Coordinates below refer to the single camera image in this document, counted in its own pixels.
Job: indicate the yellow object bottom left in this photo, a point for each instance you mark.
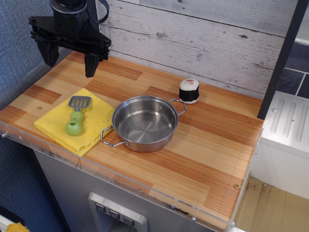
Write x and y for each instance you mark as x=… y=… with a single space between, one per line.
x=17 y=227

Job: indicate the plush sushi roll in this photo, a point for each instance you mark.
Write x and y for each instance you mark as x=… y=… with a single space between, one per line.
x=189 y=91

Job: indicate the yellow folded cloth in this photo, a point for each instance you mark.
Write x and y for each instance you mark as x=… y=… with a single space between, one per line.
x=96 y=117

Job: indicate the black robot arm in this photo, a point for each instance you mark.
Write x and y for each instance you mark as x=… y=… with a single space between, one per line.
x=73 y=25

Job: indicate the white ribbed appliance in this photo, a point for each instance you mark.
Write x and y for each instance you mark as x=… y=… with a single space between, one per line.
x=282 y=153

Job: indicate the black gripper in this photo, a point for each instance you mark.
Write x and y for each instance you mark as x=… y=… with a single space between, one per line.
x=71 y=26

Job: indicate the dark vertical post right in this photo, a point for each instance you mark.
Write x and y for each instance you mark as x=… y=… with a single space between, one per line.
x=283 y=56

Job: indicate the green grey toy spatula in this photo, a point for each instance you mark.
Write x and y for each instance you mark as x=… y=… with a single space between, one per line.
x=74 y=127

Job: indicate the stainless steel pan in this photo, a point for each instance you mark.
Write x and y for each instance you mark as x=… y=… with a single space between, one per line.
x=145 y=123

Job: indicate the clear acrylic edge guard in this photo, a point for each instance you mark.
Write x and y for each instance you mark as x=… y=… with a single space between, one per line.
x=198 y=176

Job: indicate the silver dispenser panel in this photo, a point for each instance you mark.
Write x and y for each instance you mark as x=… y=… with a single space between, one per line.
x=110 y=216

